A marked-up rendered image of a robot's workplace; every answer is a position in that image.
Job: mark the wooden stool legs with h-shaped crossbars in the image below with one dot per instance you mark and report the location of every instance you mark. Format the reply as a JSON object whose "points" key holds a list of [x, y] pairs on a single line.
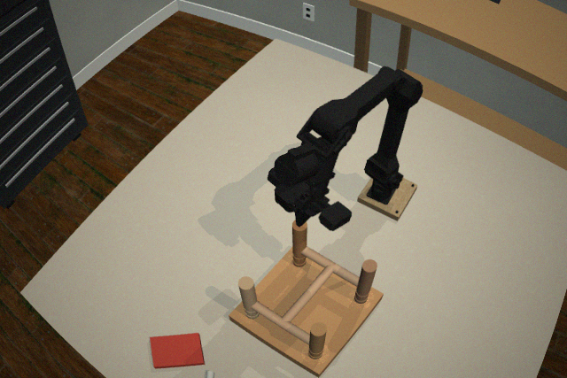
{"points": [[300, 253]]}

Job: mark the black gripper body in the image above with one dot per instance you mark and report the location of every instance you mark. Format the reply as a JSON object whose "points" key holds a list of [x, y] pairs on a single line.
{"points": [[333, 216]]}

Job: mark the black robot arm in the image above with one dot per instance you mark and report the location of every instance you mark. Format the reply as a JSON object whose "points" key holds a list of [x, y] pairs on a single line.
{"points": [[335, 122]]}

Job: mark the red flat rectangular pad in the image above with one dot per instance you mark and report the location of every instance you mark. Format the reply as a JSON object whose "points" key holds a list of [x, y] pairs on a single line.
{"points": [[176, 351]]}

